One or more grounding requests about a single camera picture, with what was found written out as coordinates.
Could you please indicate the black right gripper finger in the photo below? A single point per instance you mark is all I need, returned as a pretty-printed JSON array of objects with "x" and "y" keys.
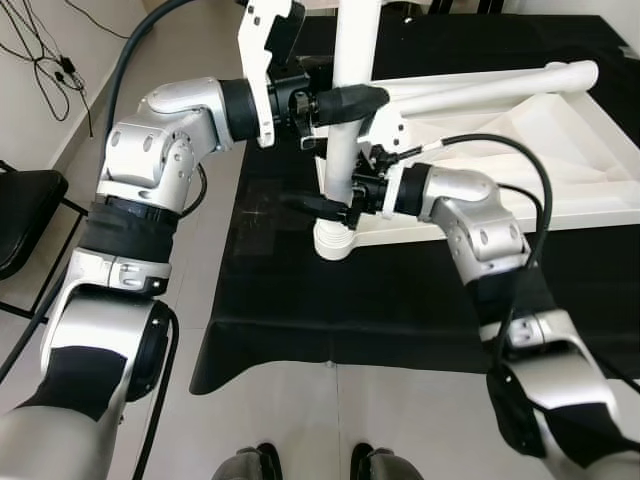
[{"x": 315, "y": 206}]

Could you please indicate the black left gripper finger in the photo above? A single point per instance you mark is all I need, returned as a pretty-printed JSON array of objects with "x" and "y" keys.
[{"x": 350, "y": 103}]

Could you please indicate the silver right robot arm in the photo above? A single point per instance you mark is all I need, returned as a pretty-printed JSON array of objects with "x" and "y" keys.
[{"x": 470, "y": 220}]

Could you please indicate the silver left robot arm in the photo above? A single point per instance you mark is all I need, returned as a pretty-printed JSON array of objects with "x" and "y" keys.
[{"x": 150, "y": 150}]

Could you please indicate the white plastic children table top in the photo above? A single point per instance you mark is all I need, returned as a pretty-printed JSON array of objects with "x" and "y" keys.
[{"x": 520, "y": 150}]

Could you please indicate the black tablecloth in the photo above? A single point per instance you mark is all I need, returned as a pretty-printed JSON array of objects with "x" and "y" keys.
[{"x": 400, "y": 300}]

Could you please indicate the grey robot left leg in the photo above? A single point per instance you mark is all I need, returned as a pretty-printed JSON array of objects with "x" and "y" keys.
[{"x": 245, "y": 465}]

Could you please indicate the grey robot leg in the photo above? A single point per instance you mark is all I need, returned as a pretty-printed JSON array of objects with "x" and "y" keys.
[
  {"x": 245, "y": 465},
  {"x": 385, "y": 465}
]

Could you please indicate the grey robot right leg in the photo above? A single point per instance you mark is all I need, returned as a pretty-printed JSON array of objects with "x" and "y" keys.
[{"x": 385, "y": 465}]

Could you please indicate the black folding chair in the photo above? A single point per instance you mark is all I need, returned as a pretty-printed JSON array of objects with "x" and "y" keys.
[{"x": 25, "y": 215}]

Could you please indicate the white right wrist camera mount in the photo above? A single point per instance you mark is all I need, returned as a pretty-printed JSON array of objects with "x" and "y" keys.
[{"x": 388, "y": 128}]

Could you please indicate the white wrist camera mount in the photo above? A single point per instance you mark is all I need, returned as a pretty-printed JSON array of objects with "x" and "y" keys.
[
  {"x": 255, "y": 60},
  {"x": 388, "y": 128}
]

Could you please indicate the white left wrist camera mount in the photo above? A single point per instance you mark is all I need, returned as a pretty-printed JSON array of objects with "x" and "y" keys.
[{"x": 255, "y": 60}]

